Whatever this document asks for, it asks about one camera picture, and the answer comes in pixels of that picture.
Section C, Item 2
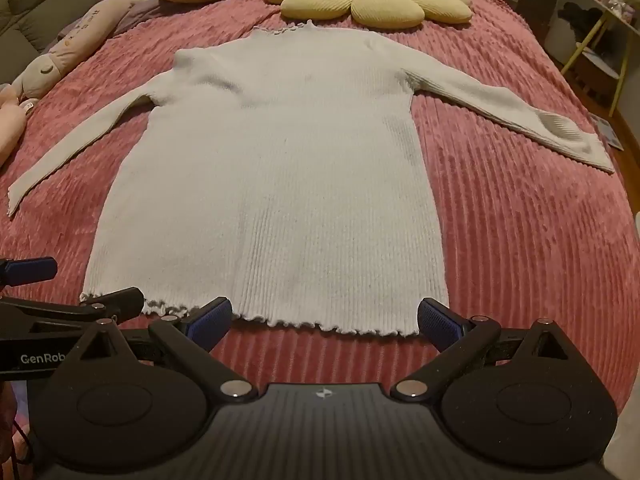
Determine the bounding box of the white ribbed knit sweater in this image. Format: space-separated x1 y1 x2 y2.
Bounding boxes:
7 20 616 337

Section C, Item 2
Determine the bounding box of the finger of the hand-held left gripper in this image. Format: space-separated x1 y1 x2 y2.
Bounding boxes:
0 257 59 289
0 287 146 335

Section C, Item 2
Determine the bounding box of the pink ribbed blanket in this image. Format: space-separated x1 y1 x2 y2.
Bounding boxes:
0 0 640 413

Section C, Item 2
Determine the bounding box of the side table with yellow legs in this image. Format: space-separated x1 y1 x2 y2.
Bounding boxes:
560 0 640 117

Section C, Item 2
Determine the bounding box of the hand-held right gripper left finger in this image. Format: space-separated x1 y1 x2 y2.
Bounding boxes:
60 297 254 404

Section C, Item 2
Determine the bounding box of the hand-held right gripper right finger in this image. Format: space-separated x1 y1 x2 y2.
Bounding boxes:
390 297 584 404

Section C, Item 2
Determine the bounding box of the green padded headboard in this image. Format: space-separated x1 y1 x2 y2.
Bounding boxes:
0 0 131 86

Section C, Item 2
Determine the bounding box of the pink plush toy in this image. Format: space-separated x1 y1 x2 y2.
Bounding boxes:
0 82 36 166

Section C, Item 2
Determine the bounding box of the beige plush rabbit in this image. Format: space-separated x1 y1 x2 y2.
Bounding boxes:
10 0 169 101

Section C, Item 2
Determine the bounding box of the magazine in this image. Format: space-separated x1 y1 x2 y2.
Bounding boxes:
592 115 626 152

